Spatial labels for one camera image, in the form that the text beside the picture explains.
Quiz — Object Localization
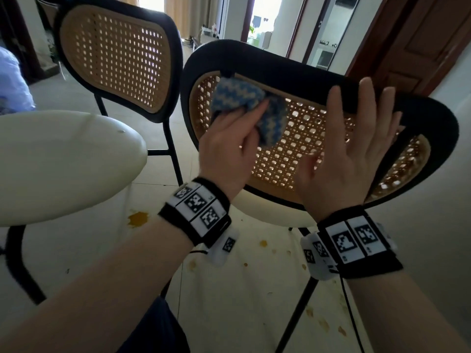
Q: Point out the beige curtain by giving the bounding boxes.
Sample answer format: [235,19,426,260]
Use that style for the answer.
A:
[117,0,221,39]

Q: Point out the cream seat cane back chair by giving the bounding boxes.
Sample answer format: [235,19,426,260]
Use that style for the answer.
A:
[180,39,460,353]
[0,0,184,305]

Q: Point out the person's right forearm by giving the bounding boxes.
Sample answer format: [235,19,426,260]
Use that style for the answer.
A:
[345,270,471,353]

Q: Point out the person's right hand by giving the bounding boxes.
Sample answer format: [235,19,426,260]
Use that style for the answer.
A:
[296,76,405,223]

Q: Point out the person's left forearm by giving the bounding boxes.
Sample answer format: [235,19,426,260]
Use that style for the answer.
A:
[0,215,194,353]

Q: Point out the white left wrist tracker box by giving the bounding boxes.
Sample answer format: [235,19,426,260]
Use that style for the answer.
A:
[206,224,240,269]

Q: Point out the black left wristband with markers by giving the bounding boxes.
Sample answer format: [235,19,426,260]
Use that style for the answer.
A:
[158,176,233,249]

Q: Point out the glass panel door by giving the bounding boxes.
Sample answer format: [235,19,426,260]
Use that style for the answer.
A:
[303,0,363,70]

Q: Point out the person's dark trousers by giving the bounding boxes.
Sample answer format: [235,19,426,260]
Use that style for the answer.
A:
[117,297,191,353]

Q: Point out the blue plastic bag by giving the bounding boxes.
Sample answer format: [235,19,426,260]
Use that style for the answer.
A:
[0,46,36,114]

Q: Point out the white wrist tracker box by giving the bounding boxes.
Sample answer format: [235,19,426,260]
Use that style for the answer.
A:
[206,224,240,269]
[300,231,339,282]

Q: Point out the blue patterned cleaning cloth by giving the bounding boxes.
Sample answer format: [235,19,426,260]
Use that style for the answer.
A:
[209,76,289,148]

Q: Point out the black right wristband with markers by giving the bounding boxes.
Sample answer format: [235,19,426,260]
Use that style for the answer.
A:
[317,205,404,279]

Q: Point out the black wristband with markers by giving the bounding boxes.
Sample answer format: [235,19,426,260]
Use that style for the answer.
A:
[158,176,233,249]
[317,205,404,279]

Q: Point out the person's left hand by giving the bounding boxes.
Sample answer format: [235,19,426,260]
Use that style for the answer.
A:
[198,99,270,201]

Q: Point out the brown wooden door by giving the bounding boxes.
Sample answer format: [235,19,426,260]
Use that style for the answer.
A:
[345,0,471,97]

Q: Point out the white right wrist tracker box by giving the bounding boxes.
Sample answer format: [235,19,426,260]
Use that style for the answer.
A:
[300,231,339,282]

